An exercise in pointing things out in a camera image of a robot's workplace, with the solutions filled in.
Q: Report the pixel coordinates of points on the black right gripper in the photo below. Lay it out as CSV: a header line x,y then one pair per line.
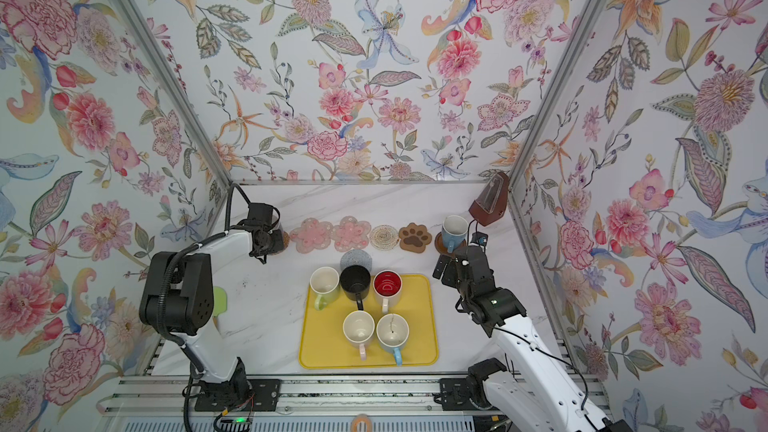
x,y
449,277

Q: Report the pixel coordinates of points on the red inside white mug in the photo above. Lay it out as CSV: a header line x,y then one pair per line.
x,y
387,287

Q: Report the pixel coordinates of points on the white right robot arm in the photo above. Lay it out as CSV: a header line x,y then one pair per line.
x,y
531,386

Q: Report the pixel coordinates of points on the purple handle mug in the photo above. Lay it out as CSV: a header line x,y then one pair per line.
x,y
280,240

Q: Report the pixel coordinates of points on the grey blue woven coaster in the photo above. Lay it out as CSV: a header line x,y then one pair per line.
x,y
356,257

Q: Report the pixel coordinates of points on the blue handle mug front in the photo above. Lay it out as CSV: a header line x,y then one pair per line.
x,y
392,333

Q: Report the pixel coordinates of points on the pink handle mug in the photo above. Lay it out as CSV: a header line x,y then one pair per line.
x,y
359,328

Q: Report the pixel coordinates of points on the pink flower coaster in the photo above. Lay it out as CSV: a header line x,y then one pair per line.
x,y
351,234
311,235

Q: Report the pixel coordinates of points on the brown wooden metronome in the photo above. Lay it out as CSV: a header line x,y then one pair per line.
x,y
492,203

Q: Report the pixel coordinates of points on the blue mug row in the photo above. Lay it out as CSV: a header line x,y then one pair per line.
x,y
453,233

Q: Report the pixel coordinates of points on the round brown wooden coaster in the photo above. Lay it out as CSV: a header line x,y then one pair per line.
x,y
442,249

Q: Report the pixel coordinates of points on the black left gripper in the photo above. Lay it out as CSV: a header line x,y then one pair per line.
x,y
260,254

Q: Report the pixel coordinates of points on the pink flower coaster front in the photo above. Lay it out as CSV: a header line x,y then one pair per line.
x,y
311,235

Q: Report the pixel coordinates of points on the brown paw print coaster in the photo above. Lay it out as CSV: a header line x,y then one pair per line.
x,y
414,238

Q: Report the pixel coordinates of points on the black mug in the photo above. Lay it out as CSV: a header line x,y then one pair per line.
x,y
355,282

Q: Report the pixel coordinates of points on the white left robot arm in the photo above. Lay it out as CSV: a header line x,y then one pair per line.
x,y
178,299

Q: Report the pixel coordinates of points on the aluminium corner post left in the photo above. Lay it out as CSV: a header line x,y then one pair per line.
x,y
139,29

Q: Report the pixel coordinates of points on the yellow tray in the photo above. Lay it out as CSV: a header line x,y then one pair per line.
x,y
323,345

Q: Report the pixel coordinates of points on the aluminium corner post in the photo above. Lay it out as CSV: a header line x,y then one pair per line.
x,y
560,79
139,29

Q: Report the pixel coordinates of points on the aluminium corner post right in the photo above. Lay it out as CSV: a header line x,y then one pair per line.
x,y
560,79

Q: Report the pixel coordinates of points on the multicolour woven round coaster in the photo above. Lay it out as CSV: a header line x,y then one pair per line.
x,y
384,237

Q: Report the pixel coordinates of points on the aluminium rail base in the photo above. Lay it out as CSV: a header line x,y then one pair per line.
x,y
394,402

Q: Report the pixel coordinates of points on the green silicone spatula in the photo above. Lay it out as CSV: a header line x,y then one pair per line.
x,y
220,301

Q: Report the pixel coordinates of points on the orange ring tape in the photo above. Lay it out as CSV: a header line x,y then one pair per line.
x,y
361,423

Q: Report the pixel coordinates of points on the green mug white inside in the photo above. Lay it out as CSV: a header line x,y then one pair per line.
x,y
325,284

